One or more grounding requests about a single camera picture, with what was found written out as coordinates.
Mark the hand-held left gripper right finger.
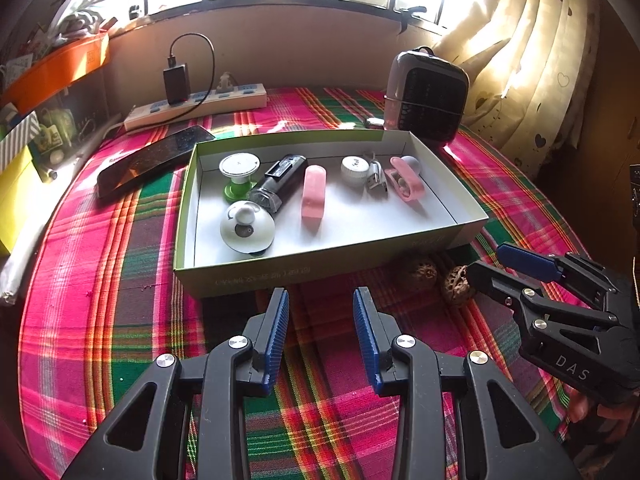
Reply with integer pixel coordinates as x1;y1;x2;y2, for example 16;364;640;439
352;287;576;480

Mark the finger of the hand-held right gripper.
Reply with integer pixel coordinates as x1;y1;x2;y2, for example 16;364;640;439
466;261;626;348
496;242;621;307

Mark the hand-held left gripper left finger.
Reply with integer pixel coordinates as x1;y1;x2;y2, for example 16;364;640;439
60;287;291;480

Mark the brown walnut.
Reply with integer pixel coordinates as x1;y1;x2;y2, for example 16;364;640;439
444;264;476;307
410;257;439;291

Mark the green white cardboard box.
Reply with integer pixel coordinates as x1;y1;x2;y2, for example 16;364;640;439
172;129;490;301

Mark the white round gadget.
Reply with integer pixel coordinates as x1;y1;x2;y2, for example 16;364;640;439
219;201;276;256

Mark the white usb cable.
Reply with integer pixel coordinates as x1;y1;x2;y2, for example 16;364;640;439
362;152;388;195

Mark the white round cap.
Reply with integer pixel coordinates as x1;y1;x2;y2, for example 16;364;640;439
341;156;371;188

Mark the green white spool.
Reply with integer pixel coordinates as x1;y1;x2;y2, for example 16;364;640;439
218;154;261;201

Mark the person's right hand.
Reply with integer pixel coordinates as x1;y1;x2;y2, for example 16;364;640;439
567;387;640;423

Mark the pink green plaid cloth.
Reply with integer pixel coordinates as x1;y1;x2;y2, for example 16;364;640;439
17;85;640;480

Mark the small grey desk fan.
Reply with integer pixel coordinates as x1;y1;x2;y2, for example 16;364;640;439
382;47;471;148

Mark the cream heart print curtain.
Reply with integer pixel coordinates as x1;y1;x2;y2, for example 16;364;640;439
432;0;608;181

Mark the black smartphone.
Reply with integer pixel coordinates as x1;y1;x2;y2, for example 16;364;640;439
96;125;217;199

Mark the white power strip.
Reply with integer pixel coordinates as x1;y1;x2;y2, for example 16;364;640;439
123;83;268;133

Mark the black charger adapter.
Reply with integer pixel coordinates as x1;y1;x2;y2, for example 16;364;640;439
163;64;192;106

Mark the yellow cardboard box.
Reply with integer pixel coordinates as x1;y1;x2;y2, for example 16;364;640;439
0;147;48;256

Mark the clear plastic organizer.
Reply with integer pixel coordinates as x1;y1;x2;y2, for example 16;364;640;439
32;87;118;171

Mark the orange plastic tray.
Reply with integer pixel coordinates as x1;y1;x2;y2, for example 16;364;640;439
0;32;111;116

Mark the pile of papers and packets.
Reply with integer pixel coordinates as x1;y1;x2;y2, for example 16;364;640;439
20;0;118;56

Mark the black charging cable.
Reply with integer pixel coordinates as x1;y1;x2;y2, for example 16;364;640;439
167;33;217;123

